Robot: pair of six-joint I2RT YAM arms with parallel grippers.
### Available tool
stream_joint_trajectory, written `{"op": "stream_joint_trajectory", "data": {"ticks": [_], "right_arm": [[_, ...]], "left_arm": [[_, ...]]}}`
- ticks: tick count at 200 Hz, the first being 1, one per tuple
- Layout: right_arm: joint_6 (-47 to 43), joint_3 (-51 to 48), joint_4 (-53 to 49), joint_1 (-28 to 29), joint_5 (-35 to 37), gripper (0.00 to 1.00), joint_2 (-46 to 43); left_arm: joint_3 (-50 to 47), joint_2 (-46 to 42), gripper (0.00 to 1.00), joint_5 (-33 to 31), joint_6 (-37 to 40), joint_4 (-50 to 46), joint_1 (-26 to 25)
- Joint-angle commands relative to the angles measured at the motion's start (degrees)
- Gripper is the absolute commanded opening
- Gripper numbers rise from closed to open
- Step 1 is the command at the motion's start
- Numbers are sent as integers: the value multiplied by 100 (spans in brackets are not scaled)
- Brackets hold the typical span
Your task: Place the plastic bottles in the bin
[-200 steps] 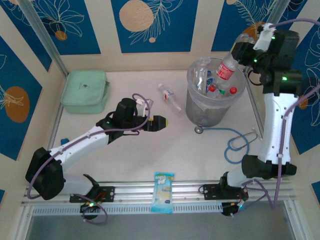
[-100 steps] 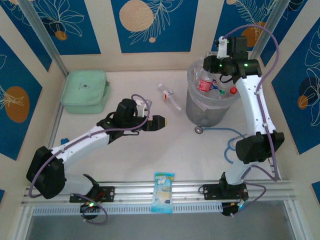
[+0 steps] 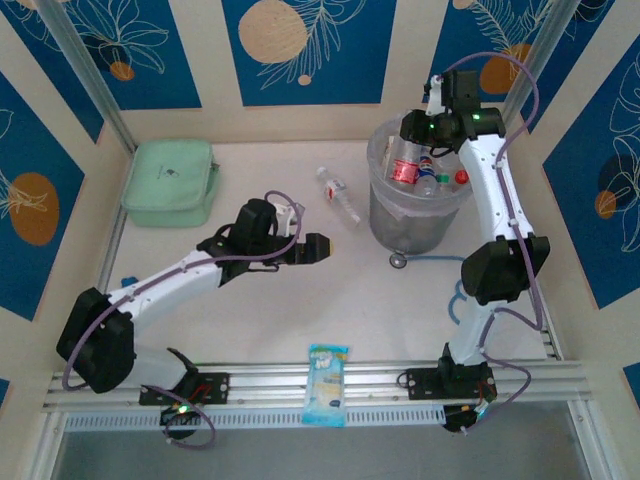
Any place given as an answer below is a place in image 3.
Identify plain clear bottle green cap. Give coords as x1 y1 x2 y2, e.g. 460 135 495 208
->
422 172 451 199

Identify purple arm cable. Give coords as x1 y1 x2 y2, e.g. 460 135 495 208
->
62 189 304 449
439 50 549 436

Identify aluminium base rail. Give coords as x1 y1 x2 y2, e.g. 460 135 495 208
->
42 358 591 414

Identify aluminium frame post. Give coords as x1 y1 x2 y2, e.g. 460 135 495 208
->
37 0 137 154
502 0 574 124

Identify mint green zip case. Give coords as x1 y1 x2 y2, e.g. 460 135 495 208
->
121 139 221 229

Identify grey mesh waste bin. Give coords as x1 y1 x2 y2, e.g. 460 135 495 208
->
367 114 475 254

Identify grey slotted cable duct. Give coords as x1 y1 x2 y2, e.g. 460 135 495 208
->
63 403 447 432

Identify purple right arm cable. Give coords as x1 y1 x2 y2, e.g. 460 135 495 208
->
439 50 549 436

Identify aluminium side rail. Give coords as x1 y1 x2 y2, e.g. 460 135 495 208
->
97 207 129 291

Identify clear bottle red white label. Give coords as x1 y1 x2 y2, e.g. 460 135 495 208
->
316 167 362 227

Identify blue wet wipes pack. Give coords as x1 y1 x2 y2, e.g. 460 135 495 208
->
301 343 351 428

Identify blue stethoscope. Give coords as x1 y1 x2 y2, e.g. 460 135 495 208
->
389 252 471 327

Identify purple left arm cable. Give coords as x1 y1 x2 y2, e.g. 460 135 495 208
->
62 189 304 449

